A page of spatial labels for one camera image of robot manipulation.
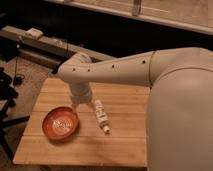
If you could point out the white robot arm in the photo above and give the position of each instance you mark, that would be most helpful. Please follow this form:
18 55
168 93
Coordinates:
179 121

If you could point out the long wooden beam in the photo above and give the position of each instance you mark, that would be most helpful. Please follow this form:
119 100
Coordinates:
47 44

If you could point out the white plastic bottle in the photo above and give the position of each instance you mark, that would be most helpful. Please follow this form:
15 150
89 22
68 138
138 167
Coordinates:
102 117

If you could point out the small white box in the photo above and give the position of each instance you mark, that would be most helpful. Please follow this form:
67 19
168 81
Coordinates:
35 33

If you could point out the orange ceramic bowl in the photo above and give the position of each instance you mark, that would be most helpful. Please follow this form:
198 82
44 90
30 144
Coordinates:
60 123

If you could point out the black tripod stand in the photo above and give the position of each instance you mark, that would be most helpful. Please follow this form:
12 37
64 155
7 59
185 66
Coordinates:
8 94

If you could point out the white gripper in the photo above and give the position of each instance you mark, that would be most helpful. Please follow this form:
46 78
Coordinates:
80 93

